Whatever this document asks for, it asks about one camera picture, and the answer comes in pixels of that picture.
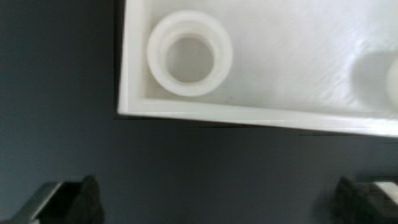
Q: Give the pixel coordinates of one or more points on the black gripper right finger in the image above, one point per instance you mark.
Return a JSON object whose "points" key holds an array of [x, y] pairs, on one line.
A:
{"points": [[364, 202]]}

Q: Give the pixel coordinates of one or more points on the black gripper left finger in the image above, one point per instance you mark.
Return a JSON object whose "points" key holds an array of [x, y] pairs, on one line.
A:
{"points": [[64, 203]]}

